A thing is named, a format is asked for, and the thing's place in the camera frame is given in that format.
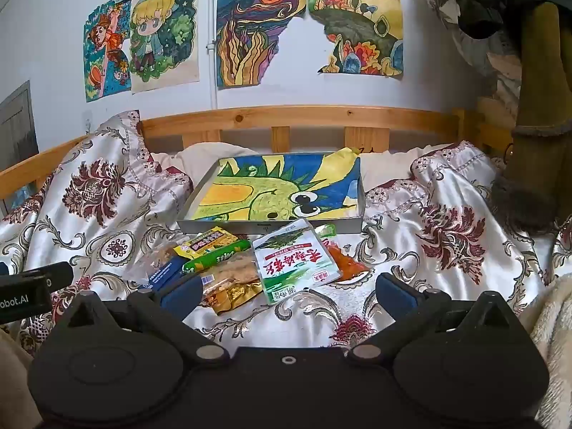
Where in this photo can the olive fur-trimmed garment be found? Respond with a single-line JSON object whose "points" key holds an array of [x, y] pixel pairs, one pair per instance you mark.
{"points": [[536, 98]]}

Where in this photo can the clear bread packet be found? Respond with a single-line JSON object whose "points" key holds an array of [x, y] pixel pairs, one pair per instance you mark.
{"points": [[149, 261]]}

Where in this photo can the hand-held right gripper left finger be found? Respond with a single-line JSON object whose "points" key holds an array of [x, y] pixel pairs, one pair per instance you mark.
{"points": [[181, 294]]}

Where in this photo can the floral hanging cloth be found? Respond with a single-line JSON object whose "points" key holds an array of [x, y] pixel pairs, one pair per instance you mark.
{"points": [[496, 67]]}

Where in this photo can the white wall pipe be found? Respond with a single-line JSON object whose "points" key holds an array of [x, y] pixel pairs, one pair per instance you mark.
{"points": [[213, 98]]}

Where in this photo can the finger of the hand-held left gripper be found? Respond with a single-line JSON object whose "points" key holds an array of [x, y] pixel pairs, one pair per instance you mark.
{"points": [[53, 273]]}

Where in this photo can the yellow snack bar packet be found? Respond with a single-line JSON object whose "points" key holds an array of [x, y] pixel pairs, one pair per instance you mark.
{"points": [[205, 241]]}

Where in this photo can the beige fleece blanket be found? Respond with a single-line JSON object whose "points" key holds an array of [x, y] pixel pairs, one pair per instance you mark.
{"points": [[554, 321]]}

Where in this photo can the red spicy snack packet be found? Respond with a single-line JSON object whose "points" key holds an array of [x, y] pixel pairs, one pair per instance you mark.
{"points": [[346, 263]]}

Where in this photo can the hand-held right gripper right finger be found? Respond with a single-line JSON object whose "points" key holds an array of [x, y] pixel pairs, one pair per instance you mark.
{"points": [[395, 294]]}

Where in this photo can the white pillow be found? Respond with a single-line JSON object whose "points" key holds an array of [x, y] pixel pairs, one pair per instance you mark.
{"points": [[196, 156]]}

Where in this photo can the beige cloth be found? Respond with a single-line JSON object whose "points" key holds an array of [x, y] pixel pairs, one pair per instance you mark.
{"points": [[13, 375]]}

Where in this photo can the clear crispy cracker packet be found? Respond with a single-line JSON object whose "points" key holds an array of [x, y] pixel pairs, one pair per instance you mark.
{"points": [[237, 268]]}

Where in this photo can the landscape wall poster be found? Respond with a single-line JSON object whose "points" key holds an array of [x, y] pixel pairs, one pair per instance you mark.
{"points": [[357, 9]]}

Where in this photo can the grey tray with painted bottom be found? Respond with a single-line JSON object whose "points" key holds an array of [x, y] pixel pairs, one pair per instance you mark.
{"points": [[250, 187]]}

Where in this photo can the dark blue snack packet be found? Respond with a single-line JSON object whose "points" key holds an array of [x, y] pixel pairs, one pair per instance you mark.
{"points": [[163, 272]]}

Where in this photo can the floral satin quilt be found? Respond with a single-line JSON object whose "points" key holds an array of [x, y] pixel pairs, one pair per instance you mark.
{"points": [[89, 214]]}

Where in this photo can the grey metal tray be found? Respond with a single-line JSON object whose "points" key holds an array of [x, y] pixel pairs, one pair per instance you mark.
{"points": [[268, 227]]}

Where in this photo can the gold foil snack packet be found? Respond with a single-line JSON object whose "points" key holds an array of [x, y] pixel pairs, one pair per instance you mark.
{"points": [[232, 297]]}

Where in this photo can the green sausage stick packet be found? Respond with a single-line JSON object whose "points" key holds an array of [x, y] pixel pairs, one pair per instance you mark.
{"points": [[214, 257]]}

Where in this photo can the green white snack packet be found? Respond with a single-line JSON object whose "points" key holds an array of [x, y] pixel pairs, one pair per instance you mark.
{"points": [[290, 263]]}

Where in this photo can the grey door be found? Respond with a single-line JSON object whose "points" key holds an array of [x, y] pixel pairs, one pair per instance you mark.
{"points": [[18, 129]]}

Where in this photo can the orange-haired girl wall poster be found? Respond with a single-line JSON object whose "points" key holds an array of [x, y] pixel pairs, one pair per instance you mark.
{"points": [[102, 53]]}

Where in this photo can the blond cartoon child wall poster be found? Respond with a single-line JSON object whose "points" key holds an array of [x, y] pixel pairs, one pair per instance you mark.
{"points": [[156, 31]]}

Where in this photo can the swirly sea plants wall poster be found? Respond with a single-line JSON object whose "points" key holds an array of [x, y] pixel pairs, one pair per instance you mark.
{"points": [[250, 22]]}

